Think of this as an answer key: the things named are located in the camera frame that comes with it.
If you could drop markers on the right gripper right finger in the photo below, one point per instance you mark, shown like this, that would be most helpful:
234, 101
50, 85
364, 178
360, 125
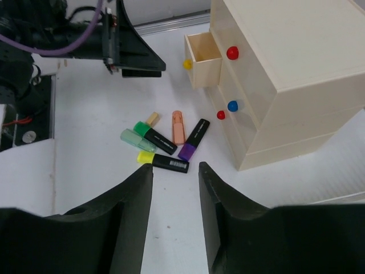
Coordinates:
243, 236

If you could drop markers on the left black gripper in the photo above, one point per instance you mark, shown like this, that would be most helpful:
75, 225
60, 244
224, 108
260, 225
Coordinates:
89, 33

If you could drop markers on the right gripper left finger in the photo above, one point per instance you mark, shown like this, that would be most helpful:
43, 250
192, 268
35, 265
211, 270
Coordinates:
104, 235

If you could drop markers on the drawer with yellow knob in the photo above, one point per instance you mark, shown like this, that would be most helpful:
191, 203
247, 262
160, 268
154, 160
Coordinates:
203, 60

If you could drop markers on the orange translucent tube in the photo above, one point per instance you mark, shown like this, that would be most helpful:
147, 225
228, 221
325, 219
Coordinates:
178, 128

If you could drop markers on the drawer with blue knob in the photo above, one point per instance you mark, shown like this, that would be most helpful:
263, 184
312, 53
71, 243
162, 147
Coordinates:
234, 107

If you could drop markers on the cream top drawer red knob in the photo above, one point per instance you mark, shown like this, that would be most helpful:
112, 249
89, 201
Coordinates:
242, 59

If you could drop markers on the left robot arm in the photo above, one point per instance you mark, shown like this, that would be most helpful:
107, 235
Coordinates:
44, 28

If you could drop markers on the clear green tube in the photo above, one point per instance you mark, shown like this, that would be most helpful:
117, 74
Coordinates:
138, 141

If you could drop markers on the green cap black marker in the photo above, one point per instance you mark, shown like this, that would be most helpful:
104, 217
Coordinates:
155, 137

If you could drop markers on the yellow cap black marker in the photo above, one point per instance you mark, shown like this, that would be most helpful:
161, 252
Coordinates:
164, 162

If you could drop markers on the bottom drawer red knob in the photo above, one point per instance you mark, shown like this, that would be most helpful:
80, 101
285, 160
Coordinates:
235, 141

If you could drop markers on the purple cap black marker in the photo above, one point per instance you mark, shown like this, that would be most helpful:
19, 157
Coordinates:
193, 140

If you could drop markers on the white plastic file organizer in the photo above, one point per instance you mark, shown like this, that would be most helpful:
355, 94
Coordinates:
357, 198

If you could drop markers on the cream wooden drawer cabinet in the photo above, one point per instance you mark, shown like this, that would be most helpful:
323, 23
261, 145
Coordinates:
313, 52

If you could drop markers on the aluminium frame rail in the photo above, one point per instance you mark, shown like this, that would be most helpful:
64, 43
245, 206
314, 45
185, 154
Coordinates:
178, 22

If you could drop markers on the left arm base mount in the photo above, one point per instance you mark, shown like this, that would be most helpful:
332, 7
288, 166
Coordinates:
34, 121

